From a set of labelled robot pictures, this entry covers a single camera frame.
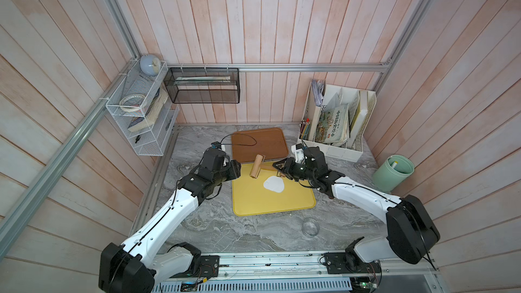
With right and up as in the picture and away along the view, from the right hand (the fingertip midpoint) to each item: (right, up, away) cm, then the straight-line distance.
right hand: (272, 165), depth 82 cm
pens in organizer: (+17, +17, +14) cm, 28 cm away
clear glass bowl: (+16, -26, +1) cm, 31 cm away
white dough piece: (+2, -10, +13) cm, 17 cm away
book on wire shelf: (-49, +21, -3) cm, 53 cm away
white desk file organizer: (+43, +28, +11) cm, 52 cm away
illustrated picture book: (+31, +19, +16) cm, 39 cm away
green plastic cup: (+51, -3, +1) cm, 51 cm away
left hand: (-15, -1, -3) cm, 16 cm away
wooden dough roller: (-6, -1, +6) cm, 8 cm away
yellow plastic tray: (0, -14, +11) cm, 18 cm away
